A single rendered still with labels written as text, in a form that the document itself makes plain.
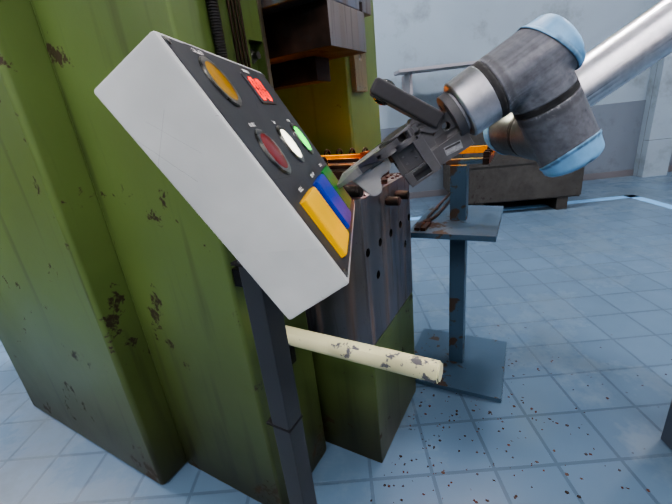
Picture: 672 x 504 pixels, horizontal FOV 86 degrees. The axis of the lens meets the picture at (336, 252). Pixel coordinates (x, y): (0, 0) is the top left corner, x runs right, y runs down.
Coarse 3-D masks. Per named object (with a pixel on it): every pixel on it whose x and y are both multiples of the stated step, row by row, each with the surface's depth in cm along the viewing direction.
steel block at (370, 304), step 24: (384, 192) 104; (360, 216) 92; (384, 216) 106; (360, 240) 95; (384, 240) 107; (408, 240) 127; (360, 264) 98; (384, 264) 109; (408, 264) 129; (360, 288) 101; (384, 288) 111; (408, 288) 132; (312, 312) 113; (336, 312) 108; (360, 312) 104; (384, 312) 112; (336, 336) 112; (360, 336) 107
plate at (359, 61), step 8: (352, 56) 119; (360, 56) 123; (352, 64) 120; (360, 64) 123; (352, 72) 121; (360, 72) 123; (352, 80) 122; (360, 80) 124; (352, 88) 123; (360, 88) 124
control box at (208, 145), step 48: (144, 48) 30; (192, 48) 35; (144, 96) 31; (192, 96) 31; (240, 96) 41; (144, 144) 33; (192, 144) 33; (240, 144) 32; (192, 192) 34; (240, 192) 34; (288, 192) 36; (240, 240) 36; (288, 240) 35; (288, 288) 37; (336, 288) 37
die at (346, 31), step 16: (320, 0) 81; (272, 16) 88; (288, 16) 86; (304, 16) 85; (320, 16) 83; (336, 16) 85; (352, 16) 91; (272, 32) 90; (288, 32) 88; (304, 32) 86; (320, 32) 84; (336, 32) 85; (352, 32) 92; (272, 48) 91; (288, 48) 89; (304, 48) 87; (320, 48) 86; (336, 48) 88; (352, 48) 93; (272, 64) 102
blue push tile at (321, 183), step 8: (320, 176) 51; (312, 184) 47; (320, 184) 47; (328, 184) 52; (320, 192) 47; (328, 192) 49; (336, 192) 54; (328, 200) 47; (336, 200) 50; (336, 208) 48; (344, 208) 52; (344, 216) 49; (344, 224) 48
